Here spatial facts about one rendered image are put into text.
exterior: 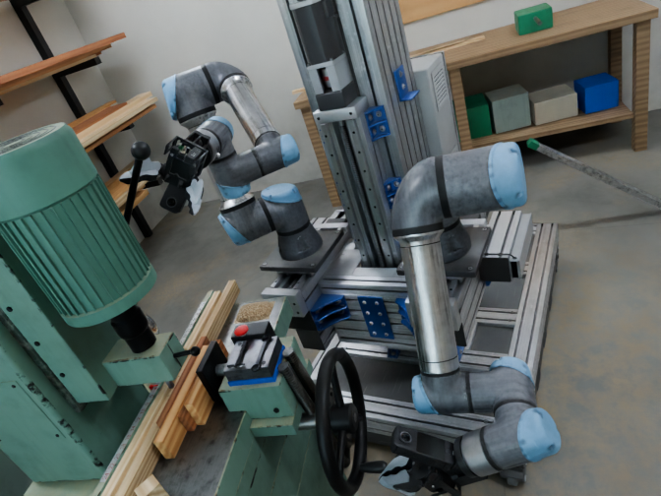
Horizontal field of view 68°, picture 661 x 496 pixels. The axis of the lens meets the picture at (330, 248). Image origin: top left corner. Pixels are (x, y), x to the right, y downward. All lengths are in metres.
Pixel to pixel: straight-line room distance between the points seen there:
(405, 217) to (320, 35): 0.63
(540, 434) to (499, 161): 0.44
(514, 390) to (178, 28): 3.92
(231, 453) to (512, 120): 3.10
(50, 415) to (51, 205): 0.47
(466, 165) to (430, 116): 0.82
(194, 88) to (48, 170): 0.74
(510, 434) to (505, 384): 0.10
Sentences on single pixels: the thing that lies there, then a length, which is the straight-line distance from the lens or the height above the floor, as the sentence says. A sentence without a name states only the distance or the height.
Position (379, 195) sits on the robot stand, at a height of 0.97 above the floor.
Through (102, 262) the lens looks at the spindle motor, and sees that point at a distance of 0.89.
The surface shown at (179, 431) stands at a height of 0.92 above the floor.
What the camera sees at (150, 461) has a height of 0.92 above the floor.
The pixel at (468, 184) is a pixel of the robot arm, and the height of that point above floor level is 1.21.
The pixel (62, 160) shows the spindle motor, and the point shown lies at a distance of 0.85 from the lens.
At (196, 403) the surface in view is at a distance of 1.05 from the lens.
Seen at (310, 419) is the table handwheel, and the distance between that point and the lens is 1.07.
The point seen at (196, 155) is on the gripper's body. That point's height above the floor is 1.35.
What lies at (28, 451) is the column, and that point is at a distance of 1.31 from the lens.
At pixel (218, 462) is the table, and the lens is 1.00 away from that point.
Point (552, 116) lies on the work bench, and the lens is 3.72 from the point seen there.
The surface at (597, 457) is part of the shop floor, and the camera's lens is 1.95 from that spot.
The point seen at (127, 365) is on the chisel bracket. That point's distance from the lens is 1.07.
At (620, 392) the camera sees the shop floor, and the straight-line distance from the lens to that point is 2.12.
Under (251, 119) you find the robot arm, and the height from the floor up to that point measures 1.31.
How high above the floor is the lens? 1.60
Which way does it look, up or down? 29 degrees down
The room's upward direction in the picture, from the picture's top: 19 degrees counter-clockwise
